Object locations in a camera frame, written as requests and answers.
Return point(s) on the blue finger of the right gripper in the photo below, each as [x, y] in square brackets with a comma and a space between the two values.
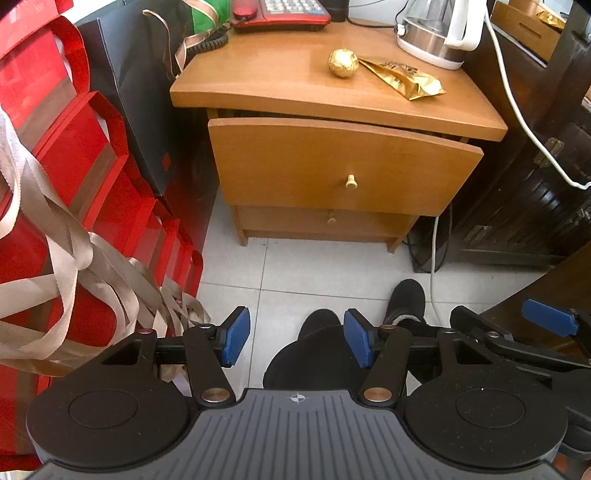
[559, 322]

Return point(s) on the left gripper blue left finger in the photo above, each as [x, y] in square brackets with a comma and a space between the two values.
[232, 336]

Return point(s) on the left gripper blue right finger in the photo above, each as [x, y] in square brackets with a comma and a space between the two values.
[361, 336]

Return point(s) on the wooden drawer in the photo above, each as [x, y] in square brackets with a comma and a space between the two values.
[318, 164]
[344, 225]

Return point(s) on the gold foil tea packet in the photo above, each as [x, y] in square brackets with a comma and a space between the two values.
[410, 82]

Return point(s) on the gold foil ball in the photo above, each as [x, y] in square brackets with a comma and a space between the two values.
[343, 63]

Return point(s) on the left black shoe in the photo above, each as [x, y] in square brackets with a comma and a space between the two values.
[319, 360]

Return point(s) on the black shoe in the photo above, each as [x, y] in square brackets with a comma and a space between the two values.
[407, 307]
[319, 360]

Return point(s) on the right black shoe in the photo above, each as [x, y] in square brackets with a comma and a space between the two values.
[407, 307]

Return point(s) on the dark wooden cabinet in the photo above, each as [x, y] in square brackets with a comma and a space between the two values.
[517, 208]

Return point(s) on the wooden nightstand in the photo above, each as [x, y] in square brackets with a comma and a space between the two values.
[286, 74]

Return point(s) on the red gift bags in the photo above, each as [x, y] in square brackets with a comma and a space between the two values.
[79, 138]

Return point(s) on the black paper gift bag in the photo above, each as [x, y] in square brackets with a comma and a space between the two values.
[130, 45]

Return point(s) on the wooden box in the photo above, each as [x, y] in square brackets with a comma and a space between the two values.
[535, 26]

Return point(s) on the green bag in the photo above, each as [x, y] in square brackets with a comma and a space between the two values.
[207, 14]

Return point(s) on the glass electric kettle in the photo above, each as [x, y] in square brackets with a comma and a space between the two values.
[441, 32]

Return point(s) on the red telephone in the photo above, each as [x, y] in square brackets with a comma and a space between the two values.
[266, 15]

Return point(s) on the beige ribbon handles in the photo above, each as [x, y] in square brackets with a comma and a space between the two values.
[79, 258]

